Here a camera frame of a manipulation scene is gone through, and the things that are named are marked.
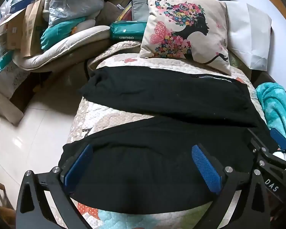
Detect brown cushion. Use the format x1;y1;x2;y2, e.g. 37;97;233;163
104;1;127;25

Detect flat cardboard box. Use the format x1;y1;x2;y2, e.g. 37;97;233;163
0;9;27;51

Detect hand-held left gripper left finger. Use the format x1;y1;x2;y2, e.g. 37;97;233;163
15;144;94;229

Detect tall cardboard box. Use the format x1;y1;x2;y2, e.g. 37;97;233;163
21;0;45;58

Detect teal flat packet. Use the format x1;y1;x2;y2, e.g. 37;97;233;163
0;50;15;71

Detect colourful striped packet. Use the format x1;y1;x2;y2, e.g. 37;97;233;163
116;5;134;22

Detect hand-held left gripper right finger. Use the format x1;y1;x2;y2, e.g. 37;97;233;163
191;144;271;229

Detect blue box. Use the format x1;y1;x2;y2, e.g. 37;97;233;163
9;0;38;14

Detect grey fabric bag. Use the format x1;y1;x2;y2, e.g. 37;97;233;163
131;0;149;22

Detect clear plastic bag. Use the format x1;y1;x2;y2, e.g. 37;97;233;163
48;0;105;27

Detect white patterned pillow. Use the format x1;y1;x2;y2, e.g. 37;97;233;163
0;61;31;99

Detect teal fleece blanket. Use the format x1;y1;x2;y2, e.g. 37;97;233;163
255;82;286;146

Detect wooden bed headboard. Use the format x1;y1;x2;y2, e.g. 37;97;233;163
248;0;286;32

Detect black pants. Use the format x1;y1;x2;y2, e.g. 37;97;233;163
58;65;277;214

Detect teal cloth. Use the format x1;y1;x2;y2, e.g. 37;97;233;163
40;17;86;52

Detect quilted heart print blanket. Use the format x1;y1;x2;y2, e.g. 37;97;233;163
48;40;267;229

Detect green tissue packet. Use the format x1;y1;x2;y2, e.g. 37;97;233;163
109;20;148;41

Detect beige padded cushion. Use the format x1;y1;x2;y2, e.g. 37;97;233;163
13;25;111;71

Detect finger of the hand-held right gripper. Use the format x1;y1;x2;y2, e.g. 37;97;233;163
247;128;286;173
270;127;286;163

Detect floral silhouette print pillow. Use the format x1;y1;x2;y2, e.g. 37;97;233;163
139;0;232;75

